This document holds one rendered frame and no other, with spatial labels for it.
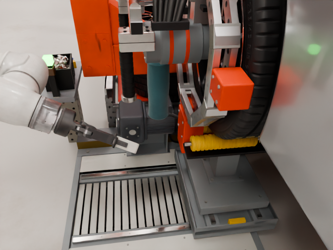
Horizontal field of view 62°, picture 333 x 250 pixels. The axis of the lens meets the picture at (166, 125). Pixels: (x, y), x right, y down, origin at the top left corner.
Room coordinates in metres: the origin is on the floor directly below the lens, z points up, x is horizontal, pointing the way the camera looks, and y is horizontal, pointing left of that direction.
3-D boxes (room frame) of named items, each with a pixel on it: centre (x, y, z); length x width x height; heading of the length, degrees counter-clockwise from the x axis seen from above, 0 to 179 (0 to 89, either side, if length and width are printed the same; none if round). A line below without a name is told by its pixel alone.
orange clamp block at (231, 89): (0.59, -0.15, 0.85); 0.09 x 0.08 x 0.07; 9
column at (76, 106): (1.41, 0.58, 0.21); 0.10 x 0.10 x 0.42; 9
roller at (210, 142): (0.80, -0.21, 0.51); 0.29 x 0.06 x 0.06; 99
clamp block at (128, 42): (0.70, 0.08, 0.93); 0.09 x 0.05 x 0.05; 99
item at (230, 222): (0.92, -0.26, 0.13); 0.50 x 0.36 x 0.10; 9
